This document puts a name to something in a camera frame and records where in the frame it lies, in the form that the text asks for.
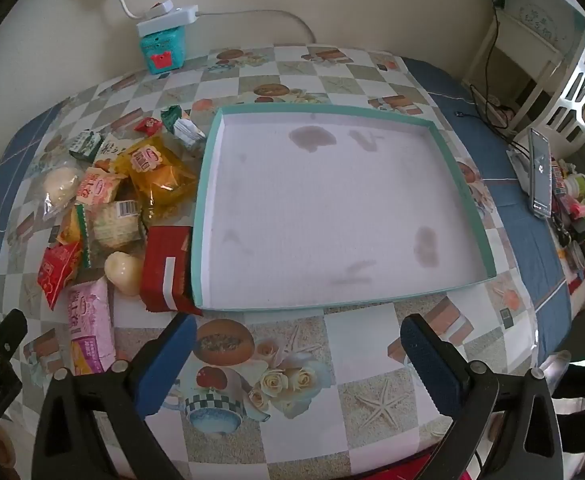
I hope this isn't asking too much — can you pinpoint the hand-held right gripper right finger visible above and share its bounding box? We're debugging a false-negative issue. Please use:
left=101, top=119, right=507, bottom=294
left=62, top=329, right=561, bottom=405
left=399, top=312, right=566, bottom=480

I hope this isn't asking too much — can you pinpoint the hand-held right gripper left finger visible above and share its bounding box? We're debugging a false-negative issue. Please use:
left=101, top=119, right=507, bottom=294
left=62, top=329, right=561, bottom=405
left=32, top=312, right=199, bottom=480

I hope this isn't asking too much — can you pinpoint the dark red snack packet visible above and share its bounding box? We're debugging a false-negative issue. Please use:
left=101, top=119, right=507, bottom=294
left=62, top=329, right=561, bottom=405
left=139, top=225, right=204, bottom=317

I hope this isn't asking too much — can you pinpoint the cream heart-shaped bun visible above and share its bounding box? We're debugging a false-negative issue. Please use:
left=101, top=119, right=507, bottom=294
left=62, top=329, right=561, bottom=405
left=104, top=251, right=146, bottom=297

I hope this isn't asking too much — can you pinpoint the bright red snack packet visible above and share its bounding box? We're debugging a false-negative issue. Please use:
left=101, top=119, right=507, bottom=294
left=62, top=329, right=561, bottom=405
left=39, top=242, right=84, bottom=311

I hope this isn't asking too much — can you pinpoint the clear packet with pale cracker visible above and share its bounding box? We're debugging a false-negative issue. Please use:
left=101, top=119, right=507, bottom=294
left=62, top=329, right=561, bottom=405
left=90, top=200, right=148, bottom=251

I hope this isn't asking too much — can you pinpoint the yellow packet with green edge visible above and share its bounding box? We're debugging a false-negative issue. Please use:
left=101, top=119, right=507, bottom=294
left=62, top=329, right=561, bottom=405
left=56, top=204, right=93, bottom=267

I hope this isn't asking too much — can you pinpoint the yellow cake packet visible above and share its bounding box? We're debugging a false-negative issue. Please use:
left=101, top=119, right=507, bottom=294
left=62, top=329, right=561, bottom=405
left=117, top=135, right=198, bottom=221

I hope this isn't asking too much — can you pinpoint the orange pink snack packet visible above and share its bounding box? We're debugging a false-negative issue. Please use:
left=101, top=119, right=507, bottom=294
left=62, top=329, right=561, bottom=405
left=76, top=167, right=128, bottom=207

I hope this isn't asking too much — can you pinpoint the shallow teal cardboard tray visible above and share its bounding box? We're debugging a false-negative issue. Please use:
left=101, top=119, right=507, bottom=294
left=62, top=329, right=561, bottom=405
left=191, top=105, right=497, bottom=311

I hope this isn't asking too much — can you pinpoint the clear packet with round bun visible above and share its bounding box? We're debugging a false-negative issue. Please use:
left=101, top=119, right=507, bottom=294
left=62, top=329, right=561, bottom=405
left=42, top=165, right=84, bottom=221

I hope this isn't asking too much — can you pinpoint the green white snack packet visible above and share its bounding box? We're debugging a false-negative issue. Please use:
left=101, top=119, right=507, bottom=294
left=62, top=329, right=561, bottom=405
left=69, top=130, right=104, bottom=162

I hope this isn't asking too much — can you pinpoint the small red candy packet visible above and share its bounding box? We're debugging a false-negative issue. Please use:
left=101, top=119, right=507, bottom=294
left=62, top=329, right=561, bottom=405
left=133, top=116, right=163, bottom=137

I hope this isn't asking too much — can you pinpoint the dark green snack packet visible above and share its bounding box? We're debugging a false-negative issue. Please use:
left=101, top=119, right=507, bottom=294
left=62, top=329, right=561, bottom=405
left=161, top=105, right=194, bottom=133

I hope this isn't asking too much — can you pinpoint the pile of small desk clutter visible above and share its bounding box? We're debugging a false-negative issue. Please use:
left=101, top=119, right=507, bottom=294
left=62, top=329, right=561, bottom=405
left=549, top=157, right=585, bottom=281

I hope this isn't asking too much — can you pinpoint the white phone stand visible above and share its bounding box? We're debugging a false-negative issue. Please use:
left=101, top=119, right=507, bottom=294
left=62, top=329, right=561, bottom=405
left=507, top=147, right=534, bottom=194

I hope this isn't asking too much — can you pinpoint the smartphone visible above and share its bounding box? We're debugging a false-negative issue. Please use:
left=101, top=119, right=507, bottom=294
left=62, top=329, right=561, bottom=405
left=528, top=127, right=553, bottom=219

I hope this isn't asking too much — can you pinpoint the checked printed tablecloth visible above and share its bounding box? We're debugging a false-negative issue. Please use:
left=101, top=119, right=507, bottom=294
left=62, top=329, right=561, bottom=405
left=0, top=42, right=580, bottom=480

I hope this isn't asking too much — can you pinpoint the teal tin box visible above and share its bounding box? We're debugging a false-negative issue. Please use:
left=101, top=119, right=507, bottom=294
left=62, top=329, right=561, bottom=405
left=140, top=27, right=188, bottom=75

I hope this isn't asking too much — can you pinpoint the white wooden chair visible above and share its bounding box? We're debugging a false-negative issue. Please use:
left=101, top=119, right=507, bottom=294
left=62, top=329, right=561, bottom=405
left=465, top=7, right=568, bottom=136

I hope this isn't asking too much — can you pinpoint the white power strip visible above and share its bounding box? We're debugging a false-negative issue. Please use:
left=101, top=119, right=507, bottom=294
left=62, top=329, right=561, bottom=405
left=137, top=4, right=199, bottom=38

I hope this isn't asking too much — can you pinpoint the long black cable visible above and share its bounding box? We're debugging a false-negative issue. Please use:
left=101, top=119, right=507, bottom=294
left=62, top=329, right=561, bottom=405
left=471, top=4, right=523, bottom=137

